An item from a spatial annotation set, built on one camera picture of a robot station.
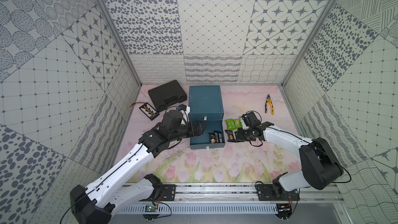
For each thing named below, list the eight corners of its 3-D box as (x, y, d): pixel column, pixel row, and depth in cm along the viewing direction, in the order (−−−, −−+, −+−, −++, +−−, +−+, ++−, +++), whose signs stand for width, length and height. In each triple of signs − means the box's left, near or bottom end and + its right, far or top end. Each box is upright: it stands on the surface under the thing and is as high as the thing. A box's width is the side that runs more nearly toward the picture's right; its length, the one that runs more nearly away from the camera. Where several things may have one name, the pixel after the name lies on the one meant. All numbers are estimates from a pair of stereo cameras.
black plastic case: (157, 112, 104) (156, 109, 101) (148, 94, 115) (147, 90, 112) (188, 99, 112) (187, 95, 109) (177, 83, 123) (176, 79, 120)
